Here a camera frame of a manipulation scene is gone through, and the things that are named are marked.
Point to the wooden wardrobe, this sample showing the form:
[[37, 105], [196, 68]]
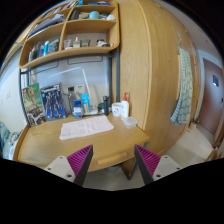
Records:
[[150, 40]]

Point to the green patterned hanging towel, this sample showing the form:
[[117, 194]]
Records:
[[182, 112]]

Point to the teal bowl on shelf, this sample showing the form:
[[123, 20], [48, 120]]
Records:
[[94, 15]]

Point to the white desk lamp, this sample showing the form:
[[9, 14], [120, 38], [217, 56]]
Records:
[[93, 109]]

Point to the clear plastic container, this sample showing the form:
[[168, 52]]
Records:
[[130, 122]]

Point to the blue robot model box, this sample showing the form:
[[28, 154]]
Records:
[[52, 100]]

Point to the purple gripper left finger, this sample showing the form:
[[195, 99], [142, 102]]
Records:
[[80, 162]]

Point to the pink towel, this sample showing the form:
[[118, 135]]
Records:
[[85, 127]]

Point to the brown door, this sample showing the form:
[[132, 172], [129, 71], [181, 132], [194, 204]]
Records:
[[210, 113]]

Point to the blue small box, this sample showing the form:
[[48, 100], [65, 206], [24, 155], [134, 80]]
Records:
[[77, 109]]

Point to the black bottle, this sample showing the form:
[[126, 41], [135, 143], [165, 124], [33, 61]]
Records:
[[106, 105]]

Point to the white mug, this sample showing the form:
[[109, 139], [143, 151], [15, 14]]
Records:
[[116, 109]]

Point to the green figure toy box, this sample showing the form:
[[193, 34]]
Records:
[[33, 105]]

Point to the wooden wall shelf unit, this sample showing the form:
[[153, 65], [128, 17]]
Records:
[[66, 30]]

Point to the wooden desk with drawer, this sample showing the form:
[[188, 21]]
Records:
[[40, 145]]

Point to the white pump lotion bottle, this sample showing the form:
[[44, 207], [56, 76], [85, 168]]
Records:
[[124, 107]]

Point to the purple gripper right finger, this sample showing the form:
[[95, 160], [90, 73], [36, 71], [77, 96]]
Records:
[[147, 162]]

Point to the light blue carton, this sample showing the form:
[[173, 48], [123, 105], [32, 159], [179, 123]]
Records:
[[85, 103]]

